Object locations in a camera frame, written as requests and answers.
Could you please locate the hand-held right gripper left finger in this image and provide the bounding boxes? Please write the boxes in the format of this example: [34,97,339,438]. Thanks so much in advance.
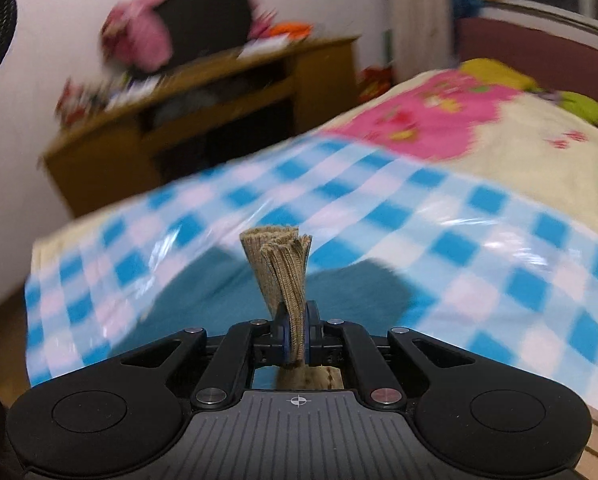
[120,302,294,409]

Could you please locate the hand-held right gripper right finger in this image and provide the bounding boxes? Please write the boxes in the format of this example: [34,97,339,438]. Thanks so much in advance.
[301,301,476,409]

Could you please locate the beige striped knit sweater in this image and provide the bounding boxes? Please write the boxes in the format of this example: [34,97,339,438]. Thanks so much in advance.
[240,226,343,391]

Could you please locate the teal knit garment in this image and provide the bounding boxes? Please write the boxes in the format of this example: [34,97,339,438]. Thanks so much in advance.
[111,247,415,391]

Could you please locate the blue checkered plastic sheet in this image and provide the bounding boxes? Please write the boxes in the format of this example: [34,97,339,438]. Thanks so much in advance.
[23,135,598,413]

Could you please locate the wooden desk cabinet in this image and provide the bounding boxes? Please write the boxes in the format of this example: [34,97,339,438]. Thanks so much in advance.
[41,35,362,218]

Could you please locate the red bag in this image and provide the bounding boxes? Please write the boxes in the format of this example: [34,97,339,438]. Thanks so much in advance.
[358,65,396,104]

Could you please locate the white papers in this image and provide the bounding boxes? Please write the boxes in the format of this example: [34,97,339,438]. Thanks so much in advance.
[238,37,291,59]

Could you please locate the orange packet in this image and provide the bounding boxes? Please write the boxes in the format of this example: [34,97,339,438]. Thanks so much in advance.
[269,21,313,39]

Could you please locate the yellow-green pillow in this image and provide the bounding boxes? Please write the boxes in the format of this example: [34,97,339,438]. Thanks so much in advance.
[558,91,598,127]
[459,57,541,92]

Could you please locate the black television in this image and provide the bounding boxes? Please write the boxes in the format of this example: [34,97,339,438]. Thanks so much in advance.
[151,0,256,70]

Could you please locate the pink bag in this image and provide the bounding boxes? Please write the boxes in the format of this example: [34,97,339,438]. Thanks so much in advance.
[100,0,175,73]

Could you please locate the cream curtain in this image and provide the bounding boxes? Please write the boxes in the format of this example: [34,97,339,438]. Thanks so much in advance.
[384,0,460,86]

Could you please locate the maroon headboard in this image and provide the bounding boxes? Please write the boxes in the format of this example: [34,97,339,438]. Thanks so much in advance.
[456,15,598,128]

